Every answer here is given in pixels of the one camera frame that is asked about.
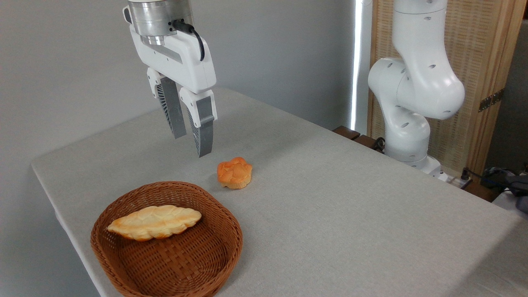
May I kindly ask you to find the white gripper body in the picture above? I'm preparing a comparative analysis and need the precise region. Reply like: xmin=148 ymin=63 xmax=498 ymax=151
xmin=130 ymin=24 xmax=217 ymax=94

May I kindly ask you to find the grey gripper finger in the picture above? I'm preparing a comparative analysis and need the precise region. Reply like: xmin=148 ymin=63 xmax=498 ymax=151
xmin=147 ymin=67 xmax=187 ymax=139
xmin=179 ymin=88 xmax=218 ymax=158

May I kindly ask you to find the long braided bread loaf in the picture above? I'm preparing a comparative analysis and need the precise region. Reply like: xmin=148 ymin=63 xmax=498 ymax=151
xmin=107 ymin=205 xmax=203 ymax=242

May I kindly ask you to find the round orange bread bun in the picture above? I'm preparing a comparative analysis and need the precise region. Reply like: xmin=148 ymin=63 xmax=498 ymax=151
xmin=217 ymin=157 xmax=253 ymax=190

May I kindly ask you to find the brown wicker basket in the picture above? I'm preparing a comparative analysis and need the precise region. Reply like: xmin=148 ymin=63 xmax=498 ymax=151
xmin=90 ymin=181 xmax=243 ymax=297

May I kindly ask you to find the dark brown wooden block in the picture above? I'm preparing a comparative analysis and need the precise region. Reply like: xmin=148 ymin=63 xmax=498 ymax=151
xmin=332 ymin=125 xmax=361 ymax=141
xmin=354 ymin=134 xmax=378 ymax=150

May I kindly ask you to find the grey tablecloth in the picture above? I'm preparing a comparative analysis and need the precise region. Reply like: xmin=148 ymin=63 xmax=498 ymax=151
xmin=31 ymin=87 xmax=528 ymax=297

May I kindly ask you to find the white power strip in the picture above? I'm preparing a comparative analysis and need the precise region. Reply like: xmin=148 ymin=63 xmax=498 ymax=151
xmin=447 ymin=175 xmax=473 ymax=191

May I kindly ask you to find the brown wooden board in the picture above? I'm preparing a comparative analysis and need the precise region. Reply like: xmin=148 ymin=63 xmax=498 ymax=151
xmin=464 ymin=181 xmax=502 ymax=203

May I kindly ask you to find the metal screen hinge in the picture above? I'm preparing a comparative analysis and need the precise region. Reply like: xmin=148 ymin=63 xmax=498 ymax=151
xmin=478 ymin=88 xmax=505 ymax=113

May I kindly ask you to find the wooden rattan folding screen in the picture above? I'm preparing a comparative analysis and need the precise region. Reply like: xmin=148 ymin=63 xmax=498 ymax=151
xmin=367 ymin=0 xmax=528 ymax=179

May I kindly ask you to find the dark grey bag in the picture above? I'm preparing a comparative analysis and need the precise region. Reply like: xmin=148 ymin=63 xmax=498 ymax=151
xmin=504 ymin=174 xmax=528 ymax=214

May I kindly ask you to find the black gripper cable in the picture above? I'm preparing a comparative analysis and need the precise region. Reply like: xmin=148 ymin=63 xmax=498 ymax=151
xmin=171 ymin=19 xmax=206 ymax=62

